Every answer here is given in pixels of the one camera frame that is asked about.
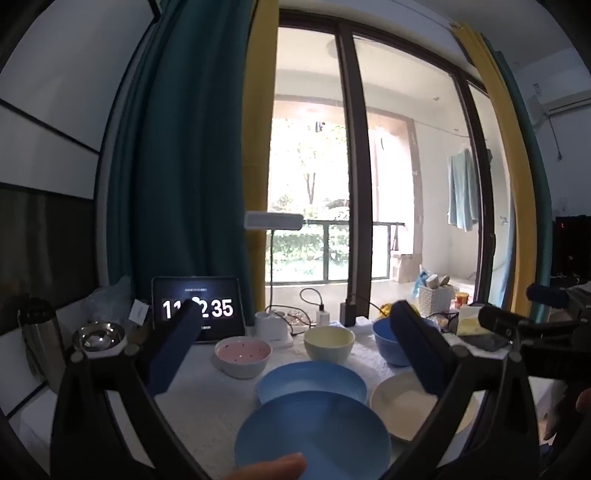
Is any yellow curtain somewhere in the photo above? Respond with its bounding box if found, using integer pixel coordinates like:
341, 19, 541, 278
455, 21, 543, 315
242, 0, 280, 305

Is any cream bowl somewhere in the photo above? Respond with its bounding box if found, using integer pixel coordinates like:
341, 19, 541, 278
304, 326, 355, 363

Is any person's right hand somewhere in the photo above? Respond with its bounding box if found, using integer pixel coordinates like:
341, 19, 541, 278
544, 387, 591, 444

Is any steel thermos flask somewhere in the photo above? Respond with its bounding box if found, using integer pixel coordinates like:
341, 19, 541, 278
17, 295, 65, 393

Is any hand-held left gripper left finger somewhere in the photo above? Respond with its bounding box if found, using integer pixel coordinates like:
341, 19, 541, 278
50, 300, 213, 480

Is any hanging light blue towel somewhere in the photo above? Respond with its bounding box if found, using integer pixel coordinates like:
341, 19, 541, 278
447, 148, 481, 232

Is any blue bowl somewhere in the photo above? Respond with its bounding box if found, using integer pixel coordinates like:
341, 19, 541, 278
372, 318, 437, 367

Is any black cable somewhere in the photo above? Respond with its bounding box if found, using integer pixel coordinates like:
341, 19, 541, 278
265, 287, 325, 319
353, 295, 393, 319

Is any white desk lamp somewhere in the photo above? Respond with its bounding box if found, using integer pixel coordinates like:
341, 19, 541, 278
244, 211, 304, 348

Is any black monitor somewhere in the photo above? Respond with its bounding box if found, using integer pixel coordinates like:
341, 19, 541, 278
554, 216, 591, 278

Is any yellow tissue pack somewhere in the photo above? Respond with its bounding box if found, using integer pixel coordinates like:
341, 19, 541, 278
457, 305, 491, 335

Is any pink speckled bowl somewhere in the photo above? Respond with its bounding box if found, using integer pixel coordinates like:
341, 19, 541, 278
213, 336, 272, 379

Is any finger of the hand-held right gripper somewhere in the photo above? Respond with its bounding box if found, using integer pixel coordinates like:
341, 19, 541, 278
526, 284, 571, 309
478, 305, 578, 337

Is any cream plate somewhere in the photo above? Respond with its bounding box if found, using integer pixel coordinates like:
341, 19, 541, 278
370, 371, 481, 441

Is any steel bowl with pink shell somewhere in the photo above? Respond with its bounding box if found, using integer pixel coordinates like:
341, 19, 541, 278
72, 322, 127, 358

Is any white textured tablecloth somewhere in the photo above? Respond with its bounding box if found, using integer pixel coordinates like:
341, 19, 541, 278
152, 323, 485, 480

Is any tablet showing clock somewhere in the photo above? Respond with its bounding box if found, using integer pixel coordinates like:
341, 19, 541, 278
152, 276, 246, 343

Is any person's left hand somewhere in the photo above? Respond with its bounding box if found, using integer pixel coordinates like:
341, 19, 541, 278
229, 453, 306, 480

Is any clear plastic bag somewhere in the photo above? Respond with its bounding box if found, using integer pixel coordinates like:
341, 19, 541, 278
83, 276, 139, 328

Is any small white box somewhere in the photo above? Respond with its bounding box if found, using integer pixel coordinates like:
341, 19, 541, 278
129, 299, 151, 328

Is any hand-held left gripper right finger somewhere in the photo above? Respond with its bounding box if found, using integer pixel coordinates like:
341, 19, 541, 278
383, 300, 540, 480

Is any white air conditioner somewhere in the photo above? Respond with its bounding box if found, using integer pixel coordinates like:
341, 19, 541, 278
531, 83, 591, 123

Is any blue plate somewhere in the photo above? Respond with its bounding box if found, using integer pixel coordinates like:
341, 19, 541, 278
234, 391, 393, 480
257, 361, 369, 407

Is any dark sliding door frame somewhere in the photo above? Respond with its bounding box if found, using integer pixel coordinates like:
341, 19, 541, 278
276, 11, 513, 326

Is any white woven basket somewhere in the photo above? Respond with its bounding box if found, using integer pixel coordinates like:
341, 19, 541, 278
418, 272, 455, 317

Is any cardboard box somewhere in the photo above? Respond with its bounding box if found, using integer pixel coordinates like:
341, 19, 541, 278
390, 251, 423, 283

